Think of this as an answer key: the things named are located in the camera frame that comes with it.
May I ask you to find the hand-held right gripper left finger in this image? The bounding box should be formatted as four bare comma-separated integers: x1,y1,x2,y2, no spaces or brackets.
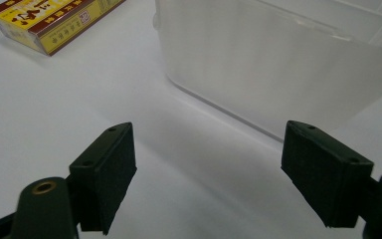
68,121,138,236

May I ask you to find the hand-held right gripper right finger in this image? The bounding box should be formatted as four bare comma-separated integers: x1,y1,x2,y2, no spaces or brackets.
281,119,375,229

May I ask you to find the translucent plastic storage box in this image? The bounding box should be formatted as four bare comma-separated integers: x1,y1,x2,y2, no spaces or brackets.
152,0,382,143

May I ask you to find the yellow and red carton box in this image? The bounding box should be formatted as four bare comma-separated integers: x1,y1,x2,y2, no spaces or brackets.
0,0,126,57

